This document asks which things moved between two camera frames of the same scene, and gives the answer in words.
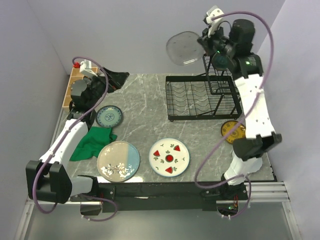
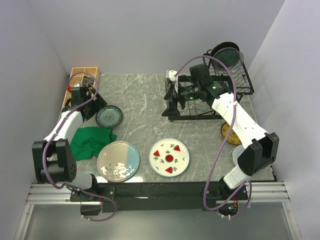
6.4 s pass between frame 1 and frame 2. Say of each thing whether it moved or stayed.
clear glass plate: moved
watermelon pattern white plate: stayed
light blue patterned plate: stayed
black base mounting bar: stayed
